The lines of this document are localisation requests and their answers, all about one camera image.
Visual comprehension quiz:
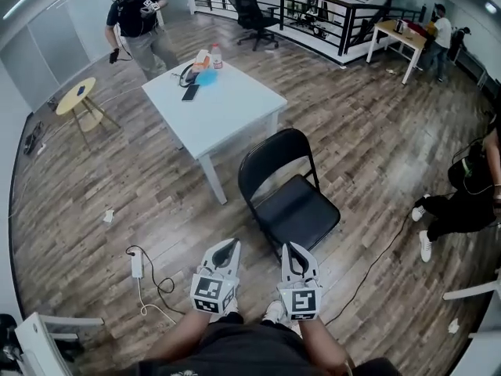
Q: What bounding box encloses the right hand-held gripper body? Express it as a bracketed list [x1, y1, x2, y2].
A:
[276, 271, 323, 322]

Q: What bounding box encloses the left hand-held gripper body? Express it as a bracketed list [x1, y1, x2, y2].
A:
[190, 262, 241, 315]

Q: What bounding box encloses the black folding chair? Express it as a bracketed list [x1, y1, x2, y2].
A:
[237, 128, 341, 259]

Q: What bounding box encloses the person's right forearm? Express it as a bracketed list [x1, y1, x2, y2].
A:
[300, 316, 355, 372]

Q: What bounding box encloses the person's left forearm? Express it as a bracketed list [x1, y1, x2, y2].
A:
[143, 308, 221, 367]

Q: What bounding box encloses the black office chair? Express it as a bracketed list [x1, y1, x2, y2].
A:
[227, 0, 281, 52]

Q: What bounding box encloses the person's left white shoe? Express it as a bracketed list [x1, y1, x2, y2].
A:
[210, 296, 240, 324]

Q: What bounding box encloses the person's white shoe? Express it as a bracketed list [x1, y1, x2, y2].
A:
[261, 299, 293, 331]
[210, 296, 240, 324]

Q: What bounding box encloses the person's right white shoe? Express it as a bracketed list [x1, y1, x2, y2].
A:
[261, 299, 293, 331]

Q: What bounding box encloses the person's black clothing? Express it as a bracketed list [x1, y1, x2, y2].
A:
[135, 312, 395, 376]

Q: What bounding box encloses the white power strip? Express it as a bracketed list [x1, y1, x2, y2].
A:
[131, 251, 145, 280]

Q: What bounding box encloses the white square table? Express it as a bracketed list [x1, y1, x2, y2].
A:
[141, 60, 289, 206]

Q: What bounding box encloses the black smartphone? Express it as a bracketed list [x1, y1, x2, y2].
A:
[181, 84, 201, 103]

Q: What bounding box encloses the orange and white tissue box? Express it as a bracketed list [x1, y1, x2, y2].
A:
[191, 49, 213, 72]

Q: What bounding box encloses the plastic bottle with red label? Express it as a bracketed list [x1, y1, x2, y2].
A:
[211, 43, 225, 71]

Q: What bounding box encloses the round yellow side table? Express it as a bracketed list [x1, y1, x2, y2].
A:
[55, 77, 121, 149]

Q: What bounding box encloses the black bag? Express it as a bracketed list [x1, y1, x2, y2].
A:
[0, 313, 23, 370]

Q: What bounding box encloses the black equipment on floor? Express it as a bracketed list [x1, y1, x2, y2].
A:
[22, 121, 49, 157]

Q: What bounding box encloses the wooden desk with white legs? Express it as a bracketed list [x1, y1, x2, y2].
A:
[365, 19, 427, 86]

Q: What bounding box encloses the black metal railing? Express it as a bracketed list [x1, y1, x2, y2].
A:
[191, 0, 428, 68]

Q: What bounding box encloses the red cloth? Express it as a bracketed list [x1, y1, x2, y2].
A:
[402, 19, 431, 38]

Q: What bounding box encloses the long black floor cable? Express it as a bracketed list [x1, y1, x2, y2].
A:
[324, 216, 416, 327]

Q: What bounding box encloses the white power cable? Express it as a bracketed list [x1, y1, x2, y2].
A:
[136, 277, 178, 325]

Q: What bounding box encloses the white furniture frame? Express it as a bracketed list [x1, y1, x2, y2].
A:
[14, 312, 106, 376]

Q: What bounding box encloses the black cabled headset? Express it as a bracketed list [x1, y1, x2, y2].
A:
[170, 63, 197, 89]

